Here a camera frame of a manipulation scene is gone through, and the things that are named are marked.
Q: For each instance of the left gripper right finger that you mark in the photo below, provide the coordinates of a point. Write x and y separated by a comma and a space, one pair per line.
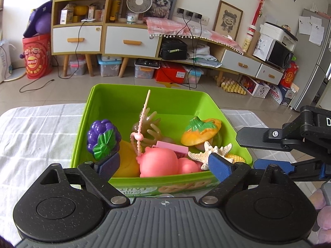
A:
230, 176

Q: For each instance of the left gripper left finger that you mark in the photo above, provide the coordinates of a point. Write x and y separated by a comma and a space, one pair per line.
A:
96, 177

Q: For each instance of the yellow toy corn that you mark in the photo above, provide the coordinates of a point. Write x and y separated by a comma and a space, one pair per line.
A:
235, 158

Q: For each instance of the white starfish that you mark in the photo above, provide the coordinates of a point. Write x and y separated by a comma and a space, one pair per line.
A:
203, 157

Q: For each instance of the yellow round toy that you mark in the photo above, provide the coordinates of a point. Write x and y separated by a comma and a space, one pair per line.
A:
129, 168

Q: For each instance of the purple toy grapes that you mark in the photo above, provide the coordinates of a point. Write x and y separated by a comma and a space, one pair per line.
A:
103, 138

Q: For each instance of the pink toy peach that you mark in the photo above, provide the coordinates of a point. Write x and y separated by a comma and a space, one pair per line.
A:
187, 166

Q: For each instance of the orange toy pumpkin slice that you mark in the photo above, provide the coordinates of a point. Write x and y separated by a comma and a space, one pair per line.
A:
200, 131

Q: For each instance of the pink block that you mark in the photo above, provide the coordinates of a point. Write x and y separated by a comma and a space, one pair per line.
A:
180, 149

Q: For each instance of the pink toy with beaded string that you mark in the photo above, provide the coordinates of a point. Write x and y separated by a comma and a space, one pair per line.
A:
154, 162

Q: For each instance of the tan toy octopus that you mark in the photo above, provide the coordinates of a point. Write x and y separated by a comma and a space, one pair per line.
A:
151, 131

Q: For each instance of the yellow egg tray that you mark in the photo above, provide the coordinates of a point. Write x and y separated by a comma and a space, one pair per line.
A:
229, 85

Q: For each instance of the silver refrigerator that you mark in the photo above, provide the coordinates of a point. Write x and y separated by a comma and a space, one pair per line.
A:
312, 56

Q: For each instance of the grey checked tablecloth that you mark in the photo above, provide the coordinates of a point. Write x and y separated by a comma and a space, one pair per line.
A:
31, 139

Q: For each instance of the black microwave oven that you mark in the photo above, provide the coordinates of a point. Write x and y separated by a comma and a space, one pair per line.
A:
279, 55

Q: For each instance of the blue lidded storage bin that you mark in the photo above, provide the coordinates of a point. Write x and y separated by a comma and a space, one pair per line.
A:
109, 66

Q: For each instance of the red box under sideboard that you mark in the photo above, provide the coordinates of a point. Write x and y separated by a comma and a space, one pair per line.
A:
170, 72

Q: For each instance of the framed cartoon girl picture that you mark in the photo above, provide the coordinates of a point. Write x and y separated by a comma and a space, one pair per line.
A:
228, 19

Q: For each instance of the black bag on shelf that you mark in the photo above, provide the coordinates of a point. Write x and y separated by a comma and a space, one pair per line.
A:
173, 49

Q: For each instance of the white paper shopping bag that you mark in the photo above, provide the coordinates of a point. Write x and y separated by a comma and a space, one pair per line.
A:
5, 60

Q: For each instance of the wooden sideboard with drawers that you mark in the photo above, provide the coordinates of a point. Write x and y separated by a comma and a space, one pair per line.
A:
105, 27

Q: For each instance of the pink checked cloth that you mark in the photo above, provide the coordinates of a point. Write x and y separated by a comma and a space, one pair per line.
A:
169, 28

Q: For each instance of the purple plush toy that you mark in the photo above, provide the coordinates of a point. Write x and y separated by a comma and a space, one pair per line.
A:
39, 21

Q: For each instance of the framed cat picture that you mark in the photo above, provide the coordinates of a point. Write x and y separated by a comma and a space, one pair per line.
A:
162, 9

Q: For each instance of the small white desk fan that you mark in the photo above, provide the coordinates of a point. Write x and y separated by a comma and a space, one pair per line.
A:
138, 7

